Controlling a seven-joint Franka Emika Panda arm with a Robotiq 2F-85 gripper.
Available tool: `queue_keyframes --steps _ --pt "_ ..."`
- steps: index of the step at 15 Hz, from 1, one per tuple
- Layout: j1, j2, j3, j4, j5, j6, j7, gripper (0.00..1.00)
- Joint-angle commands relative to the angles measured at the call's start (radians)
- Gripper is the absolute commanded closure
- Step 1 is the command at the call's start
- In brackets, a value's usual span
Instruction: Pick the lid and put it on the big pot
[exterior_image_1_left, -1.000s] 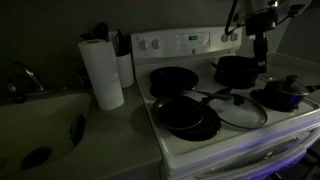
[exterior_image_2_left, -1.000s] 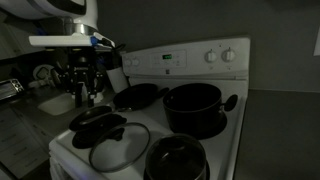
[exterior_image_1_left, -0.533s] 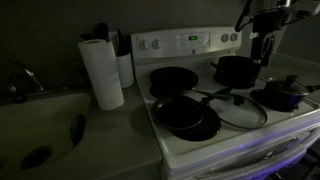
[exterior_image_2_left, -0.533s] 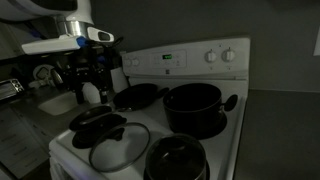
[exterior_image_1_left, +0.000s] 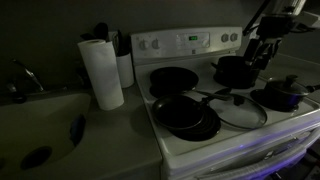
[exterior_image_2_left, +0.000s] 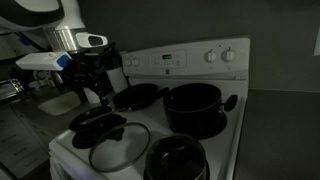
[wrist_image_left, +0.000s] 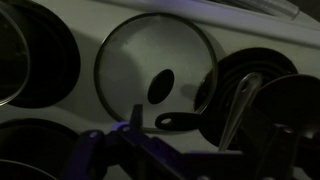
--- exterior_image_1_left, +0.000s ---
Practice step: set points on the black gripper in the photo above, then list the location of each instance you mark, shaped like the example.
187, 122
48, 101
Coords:
273, 28

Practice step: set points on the large glass pot lid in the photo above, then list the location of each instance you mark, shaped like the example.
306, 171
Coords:
240, 113

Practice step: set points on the big black pot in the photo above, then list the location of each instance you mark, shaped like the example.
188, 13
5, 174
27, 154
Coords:
233, 73

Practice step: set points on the small pot lid with knob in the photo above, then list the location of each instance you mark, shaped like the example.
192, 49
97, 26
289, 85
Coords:
288, 86

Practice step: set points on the small black pot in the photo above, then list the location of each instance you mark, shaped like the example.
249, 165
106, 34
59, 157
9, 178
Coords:
283, 100

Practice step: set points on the white stove knob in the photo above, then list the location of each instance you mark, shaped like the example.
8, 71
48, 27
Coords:
234, 37
225, 38
155, 44
143, 44

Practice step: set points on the large black frying pan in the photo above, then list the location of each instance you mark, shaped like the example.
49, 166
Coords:
173, 78

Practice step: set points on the black coil stove burner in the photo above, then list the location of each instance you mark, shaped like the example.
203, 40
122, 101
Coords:
206, 128

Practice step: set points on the white electric stove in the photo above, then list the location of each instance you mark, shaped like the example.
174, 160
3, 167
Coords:
233, 146

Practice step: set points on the small black frying pan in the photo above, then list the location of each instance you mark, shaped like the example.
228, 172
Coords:
178, 111

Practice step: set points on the white utensil holder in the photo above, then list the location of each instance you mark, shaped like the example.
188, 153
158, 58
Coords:
126, 70

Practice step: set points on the black kitchen utensils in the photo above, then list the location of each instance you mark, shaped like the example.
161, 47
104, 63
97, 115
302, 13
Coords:
121, 43

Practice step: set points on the white paper towel roll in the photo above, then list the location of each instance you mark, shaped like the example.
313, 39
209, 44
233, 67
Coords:
101, 73

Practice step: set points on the blue sponge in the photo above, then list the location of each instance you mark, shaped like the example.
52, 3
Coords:
77, 128

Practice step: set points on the metal sink faucet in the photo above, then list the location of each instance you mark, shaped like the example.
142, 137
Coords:
30, 76

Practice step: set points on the white kitchen sink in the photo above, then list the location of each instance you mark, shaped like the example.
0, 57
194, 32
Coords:
36, 130

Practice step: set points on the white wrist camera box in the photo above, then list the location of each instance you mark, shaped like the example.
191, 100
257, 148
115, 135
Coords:
308, 20

